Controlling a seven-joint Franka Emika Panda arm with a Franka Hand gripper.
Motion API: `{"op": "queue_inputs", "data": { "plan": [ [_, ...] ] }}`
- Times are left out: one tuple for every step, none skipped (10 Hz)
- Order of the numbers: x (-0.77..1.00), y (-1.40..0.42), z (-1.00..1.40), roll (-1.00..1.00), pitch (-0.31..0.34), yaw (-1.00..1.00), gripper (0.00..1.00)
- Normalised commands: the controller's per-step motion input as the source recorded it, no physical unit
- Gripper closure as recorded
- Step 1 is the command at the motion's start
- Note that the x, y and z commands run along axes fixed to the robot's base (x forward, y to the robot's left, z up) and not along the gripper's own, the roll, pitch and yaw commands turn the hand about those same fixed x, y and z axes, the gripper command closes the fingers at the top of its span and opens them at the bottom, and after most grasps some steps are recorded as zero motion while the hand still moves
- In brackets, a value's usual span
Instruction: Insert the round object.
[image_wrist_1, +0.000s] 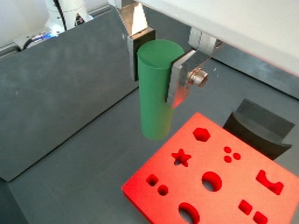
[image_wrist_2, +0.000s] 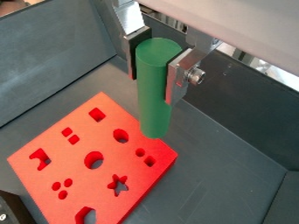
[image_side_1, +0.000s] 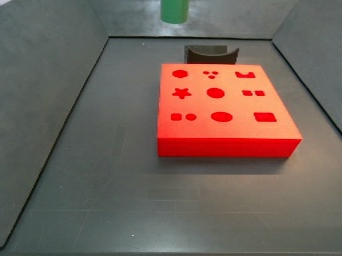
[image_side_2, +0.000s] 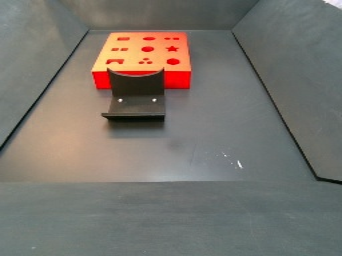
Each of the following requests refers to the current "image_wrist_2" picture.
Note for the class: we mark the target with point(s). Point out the red shape sorter board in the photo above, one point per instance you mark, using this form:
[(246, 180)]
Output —
[(91, 164)]

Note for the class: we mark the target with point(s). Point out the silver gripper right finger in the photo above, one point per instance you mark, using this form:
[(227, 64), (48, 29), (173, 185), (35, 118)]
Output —
[(183, 68)]

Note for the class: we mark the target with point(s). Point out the green cylinder peg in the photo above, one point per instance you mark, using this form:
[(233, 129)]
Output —
[(153, 55)]

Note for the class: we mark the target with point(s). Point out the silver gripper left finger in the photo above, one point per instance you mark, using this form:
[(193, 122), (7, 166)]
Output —
[(134, 30)]

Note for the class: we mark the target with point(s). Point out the black curved holder stand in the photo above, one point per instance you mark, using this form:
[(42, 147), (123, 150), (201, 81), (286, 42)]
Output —
[(14, 212)]

